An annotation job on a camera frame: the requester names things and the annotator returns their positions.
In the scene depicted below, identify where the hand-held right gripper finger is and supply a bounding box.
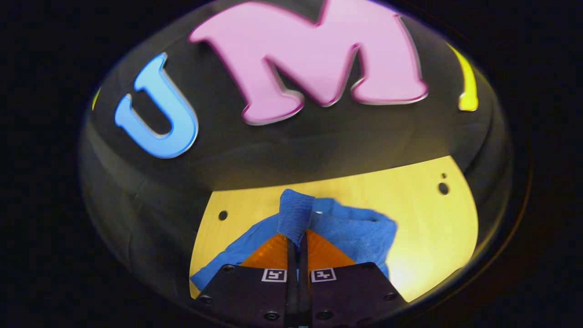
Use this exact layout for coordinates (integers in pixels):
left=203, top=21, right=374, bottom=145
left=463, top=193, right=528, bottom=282
left=298, top=229, right=407, bottom=328
left=196, top=233, right=299, bottom=328

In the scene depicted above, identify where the blue shirt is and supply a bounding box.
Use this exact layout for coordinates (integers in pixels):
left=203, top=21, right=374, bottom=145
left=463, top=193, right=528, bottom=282
left=189, top=188, right=398, bottom=294

